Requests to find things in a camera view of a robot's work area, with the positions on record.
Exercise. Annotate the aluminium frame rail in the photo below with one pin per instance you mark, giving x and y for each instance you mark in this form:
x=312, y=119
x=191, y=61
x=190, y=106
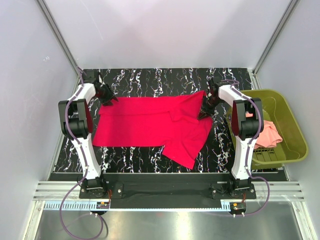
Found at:
x=55, y=196

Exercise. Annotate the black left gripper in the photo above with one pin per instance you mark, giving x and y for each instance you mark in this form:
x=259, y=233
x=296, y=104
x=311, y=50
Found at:
x=110, y=96

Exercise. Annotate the left aluminium corner post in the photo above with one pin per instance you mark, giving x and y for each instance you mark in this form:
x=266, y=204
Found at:
x=57, y=34

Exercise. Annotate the left small connector board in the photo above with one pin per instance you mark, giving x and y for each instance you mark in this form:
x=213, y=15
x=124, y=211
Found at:
x=103, y=205

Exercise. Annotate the right aluminium corner post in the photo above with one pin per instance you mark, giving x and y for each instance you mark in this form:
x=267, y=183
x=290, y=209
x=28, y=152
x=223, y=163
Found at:
x=275, y=35

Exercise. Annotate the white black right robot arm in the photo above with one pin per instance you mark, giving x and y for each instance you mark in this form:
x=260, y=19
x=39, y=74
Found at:
x=246, y=124

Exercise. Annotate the olive green plastic bin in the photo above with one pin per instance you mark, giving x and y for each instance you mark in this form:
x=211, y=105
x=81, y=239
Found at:
x=293, y=147

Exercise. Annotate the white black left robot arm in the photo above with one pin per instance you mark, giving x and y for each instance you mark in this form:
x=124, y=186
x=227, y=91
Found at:
x=77, y=125

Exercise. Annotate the right small connector board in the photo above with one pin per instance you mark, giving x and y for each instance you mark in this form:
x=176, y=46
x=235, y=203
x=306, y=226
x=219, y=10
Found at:
x=238, y=206

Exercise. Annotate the small connector board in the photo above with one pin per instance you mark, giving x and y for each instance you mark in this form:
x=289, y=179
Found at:
x=103, y=205
x=238, y=206

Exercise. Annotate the red t shirt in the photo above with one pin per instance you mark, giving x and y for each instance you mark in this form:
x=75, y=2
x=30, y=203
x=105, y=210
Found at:
x=168, y=121

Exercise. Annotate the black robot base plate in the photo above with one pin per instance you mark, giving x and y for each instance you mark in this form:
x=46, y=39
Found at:
x=169, y=191

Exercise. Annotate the aluminium corner post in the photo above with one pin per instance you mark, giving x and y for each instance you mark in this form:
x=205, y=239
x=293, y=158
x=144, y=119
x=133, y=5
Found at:
x=57, y=34
x=275, y=35

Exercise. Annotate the pink t shirt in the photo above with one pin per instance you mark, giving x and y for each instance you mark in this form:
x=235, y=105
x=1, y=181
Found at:
x=269, y=137

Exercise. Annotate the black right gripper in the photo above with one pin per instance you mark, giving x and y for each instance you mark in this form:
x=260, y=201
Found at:
x=204, y=111

